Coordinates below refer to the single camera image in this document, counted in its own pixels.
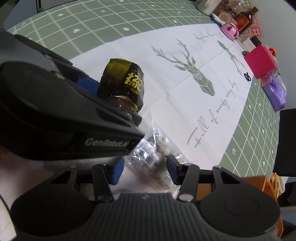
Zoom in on black yellow snack packet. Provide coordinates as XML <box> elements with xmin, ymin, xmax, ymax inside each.
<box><xmin>96</xmin><ymin>58</ymin><xmax>144</xmax><ymax>113</ymax></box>

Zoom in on clear packet of white candies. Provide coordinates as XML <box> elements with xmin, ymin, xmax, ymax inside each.
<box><xmin>125</xmin><ymin>109</ymin><xmax>189</xmax><ymax>197</ymax></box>

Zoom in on orange storage box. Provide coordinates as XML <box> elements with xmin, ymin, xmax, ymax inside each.
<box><xmin>199</xmin><ymin>171</ymin><xmax>280</xmax><ymax>237</ymax></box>

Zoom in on white deer table runner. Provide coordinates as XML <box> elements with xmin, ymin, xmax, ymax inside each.
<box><xmin>0</xmin><ymin>21</ymin><xmax>255</xmax><ymax>209</ymax></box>

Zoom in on folded beige cloths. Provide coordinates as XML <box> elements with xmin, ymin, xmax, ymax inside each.
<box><xmin>270</xmin><ymin>172</ymin><xmax>288</xmax><ymax>198</ymax></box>

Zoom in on small black clip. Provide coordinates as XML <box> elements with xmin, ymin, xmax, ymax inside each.
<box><xmin>244</xmin><ymin>73</ymin><xmax>251</xmax><ymax>82</ymax></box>

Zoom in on purple tissue pack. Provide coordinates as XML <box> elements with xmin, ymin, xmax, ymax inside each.
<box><xmin>262</xmin><ymin>75</ymin><xmax>287</xmax><ymax>112</ymax></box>

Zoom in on pink square box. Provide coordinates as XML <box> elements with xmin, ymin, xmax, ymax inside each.
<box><xmin>244</xmin><ymin>45</ymin><xmax>278</xmax><ymax>79</ymax></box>

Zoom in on white pink bottle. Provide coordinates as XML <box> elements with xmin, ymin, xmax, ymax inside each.
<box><xmin>196</xmin><ymin>0</ymin><xmax>221</xmax><ymax>16</ymax></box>

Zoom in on pink round container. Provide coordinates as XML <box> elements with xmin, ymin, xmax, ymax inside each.
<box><xmin>221</xmin><ymin>23</ymin><xmax>239</xmax><ymax>41</ymax></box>

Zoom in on orange toy figure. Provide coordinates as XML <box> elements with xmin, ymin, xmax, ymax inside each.
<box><xmin>269</xmin><ymin>48</ymin><xmax>277</xmax><ymax>57</ymax></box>

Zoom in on small beige speaker box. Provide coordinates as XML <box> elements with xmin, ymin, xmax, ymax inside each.
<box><xmin>218</xmin><ymin>11</ymin><xmax>237</xmax><ymax>25</ymax></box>

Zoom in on patterned game board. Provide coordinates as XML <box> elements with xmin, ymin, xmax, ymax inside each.
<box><xmin>240</xmin><ymin>0</ymin><xmax>264</xmax><ymax>39</ymax></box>

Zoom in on brown liquor bottle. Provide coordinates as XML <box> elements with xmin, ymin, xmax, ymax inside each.
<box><xmin>235</xmin><ymin>6</ymin><xmax>259</xmax><ymax>33</ymax></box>

